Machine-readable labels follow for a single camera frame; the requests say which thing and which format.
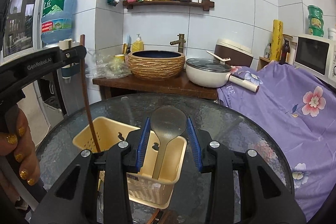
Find wooden sink counter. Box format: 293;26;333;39
92;73;219;106

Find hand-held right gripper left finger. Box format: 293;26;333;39
30;118;151;224

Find clear plastic bags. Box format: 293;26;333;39
85;49;132;79

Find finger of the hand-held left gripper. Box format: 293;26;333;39
59;45;87;67

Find brown wooden chopstick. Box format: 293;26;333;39
80;34;101;154

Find translucent rice spoon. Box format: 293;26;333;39
151;106;187;180

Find woven pattern sink basin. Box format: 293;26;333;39
125;50;186;81

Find green instant noodle bowl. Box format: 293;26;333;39
308;15;325;28
308;5;325;17
309;26;324;38

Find blue water jug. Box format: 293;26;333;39
41;0;77;44

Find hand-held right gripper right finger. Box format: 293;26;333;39
186;117;307;224

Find yellow soap pump bottle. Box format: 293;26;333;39
132;34;144;52

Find person's left hand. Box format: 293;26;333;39
0;109;41;186

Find yellow wrap roll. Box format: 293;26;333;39
270;20;284;62

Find white microwave oven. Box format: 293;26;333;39
293;34;336;83

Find brown and white rice cooker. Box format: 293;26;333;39
215;38;255;68

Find window with metal frame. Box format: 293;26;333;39
3;0;57;56

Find wooden storage box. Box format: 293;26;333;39
257;34;297;71

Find white rice paddle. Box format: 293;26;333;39
206;50;231;63

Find purple floral cloth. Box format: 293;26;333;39
218;60;336;203

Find white cooking pot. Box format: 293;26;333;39
186;57;260;93

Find glass pot lid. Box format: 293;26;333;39
186;57;231;73

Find beige plastic utensil holder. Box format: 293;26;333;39
73;116;187;210

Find brown glass bottle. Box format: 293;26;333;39
280;39;290;65

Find white paper cup tube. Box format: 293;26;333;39
59;39;73;67

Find bronze bamboo style faucet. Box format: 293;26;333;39
170;34;186;52

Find water dispenser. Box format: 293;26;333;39
39;40;90;119

